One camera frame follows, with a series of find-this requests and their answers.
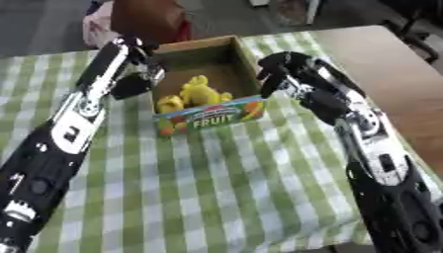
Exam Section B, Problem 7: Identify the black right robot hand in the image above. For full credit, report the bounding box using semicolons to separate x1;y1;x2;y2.
254;50;371;127

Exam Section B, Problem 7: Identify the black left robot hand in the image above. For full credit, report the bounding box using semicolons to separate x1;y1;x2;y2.
72;36;168;117

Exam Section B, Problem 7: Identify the tan cardboard box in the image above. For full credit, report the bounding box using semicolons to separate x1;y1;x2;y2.
146;35;269;136

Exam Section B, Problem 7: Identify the pink and white bag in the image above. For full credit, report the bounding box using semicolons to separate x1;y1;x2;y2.
81;0;118;49

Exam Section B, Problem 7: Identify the brown bag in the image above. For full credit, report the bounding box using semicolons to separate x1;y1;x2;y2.
109;0;194;45

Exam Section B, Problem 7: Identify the small yellow toy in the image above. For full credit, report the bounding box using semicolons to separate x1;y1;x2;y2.
153;94;187;115

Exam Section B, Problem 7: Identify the large yellow toy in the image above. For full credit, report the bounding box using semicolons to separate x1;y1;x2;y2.
178;74;235;108

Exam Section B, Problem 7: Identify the black chair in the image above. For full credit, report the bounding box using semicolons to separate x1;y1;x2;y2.
377;0;443;64

